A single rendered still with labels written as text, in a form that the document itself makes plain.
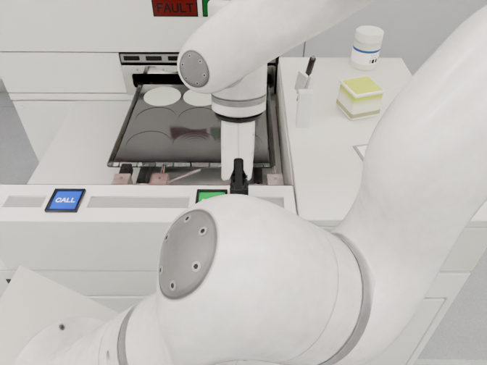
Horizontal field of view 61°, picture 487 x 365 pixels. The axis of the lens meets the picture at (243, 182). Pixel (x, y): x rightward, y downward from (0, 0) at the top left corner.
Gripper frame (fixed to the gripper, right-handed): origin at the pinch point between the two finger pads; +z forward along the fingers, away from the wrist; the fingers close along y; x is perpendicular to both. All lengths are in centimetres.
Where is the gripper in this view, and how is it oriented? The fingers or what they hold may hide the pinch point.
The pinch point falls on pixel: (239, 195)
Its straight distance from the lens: 71.7
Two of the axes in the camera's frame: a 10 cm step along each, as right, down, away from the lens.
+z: 0.0, 8.6, 5.0
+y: -0.1, 5.0, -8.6
